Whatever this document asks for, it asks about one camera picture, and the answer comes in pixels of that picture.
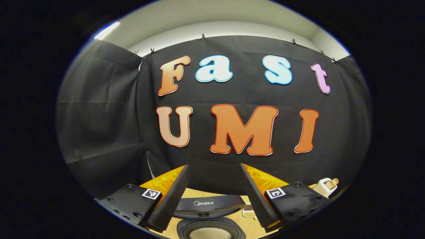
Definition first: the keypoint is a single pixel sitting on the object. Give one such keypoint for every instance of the dark grey rice cooker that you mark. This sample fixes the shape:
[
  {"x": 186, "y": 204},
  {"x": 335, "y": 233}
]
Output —
[{"x": 212, "y": 205}]

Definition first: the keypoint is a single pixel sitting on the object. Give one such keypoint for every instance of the ceiling light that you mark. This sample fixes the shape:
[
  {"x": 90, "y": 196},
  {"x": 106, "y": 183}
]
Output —
[{"x": 107, "y": 30}]

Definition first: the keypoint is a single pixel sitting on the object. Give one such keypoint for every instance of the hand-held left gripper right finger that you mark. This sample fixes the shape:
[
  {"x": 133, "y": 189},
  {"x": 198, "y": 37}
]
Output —
[{"x": 257, "y": 202}]

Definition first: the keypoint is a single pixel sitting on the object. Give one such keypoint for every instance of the white divided grain tray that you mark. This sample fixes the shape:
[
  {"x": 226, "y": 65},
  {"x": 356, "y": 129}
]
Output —
[{"x": 248, "y": 210}]

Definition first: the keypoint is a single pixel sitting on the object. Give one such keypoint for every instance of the toasted bread slice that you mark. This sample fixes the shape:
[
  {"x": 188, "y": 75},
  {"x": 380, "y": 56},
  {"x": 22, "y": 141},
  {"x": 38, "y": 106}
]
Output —
[
  {"x": 328, "y": 183},
  {"x": 335, "y": 181}
]

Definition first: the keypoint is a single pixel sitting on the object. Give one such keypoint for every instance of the row of black cloth clips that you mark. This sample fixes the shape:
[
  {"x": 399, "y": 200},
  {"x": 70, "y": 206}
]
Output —
[{"x": 203, "y": 36}]

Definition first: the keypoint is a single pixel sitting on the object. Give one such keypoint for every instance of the white rice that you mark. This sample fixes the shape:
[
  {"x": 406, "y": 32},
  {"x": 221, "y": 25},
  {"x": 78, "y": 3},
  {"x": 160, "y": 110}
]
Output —
[{"x": 210, "y": 234}]

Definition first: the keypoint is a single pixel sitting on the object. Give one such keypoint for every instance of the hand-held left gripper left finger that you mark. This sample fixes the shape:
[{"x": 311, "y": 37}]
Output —
[{"x": 172, "y": 199}]

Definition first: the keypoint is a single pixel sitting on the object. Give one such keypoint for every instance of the black backdrop cloth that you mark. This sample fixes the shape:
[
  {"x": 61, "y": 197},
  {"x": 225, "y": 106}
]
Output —
[{"x": 106, "y": 116}]

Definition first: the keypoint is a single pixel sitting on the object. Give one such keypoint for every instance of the cream white toaster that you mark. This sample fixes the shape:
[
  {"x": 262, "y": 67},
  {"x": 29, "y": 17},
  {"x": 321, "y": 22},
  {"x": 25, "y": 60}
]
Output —
[{"x": 320, "y": 189}]

